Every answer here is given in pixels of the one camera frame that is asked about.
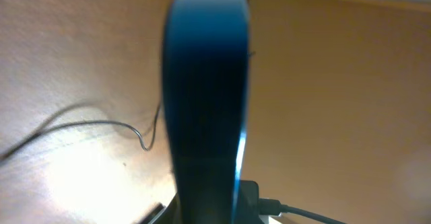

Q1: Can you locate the blue screen smartphone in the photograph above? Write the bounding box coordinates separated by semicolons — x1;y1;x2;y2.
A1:
162;0;249;223

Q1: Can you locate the thin black charging cable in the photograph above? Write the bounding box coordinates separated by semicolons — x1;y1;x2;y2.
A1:
0;103;162;163

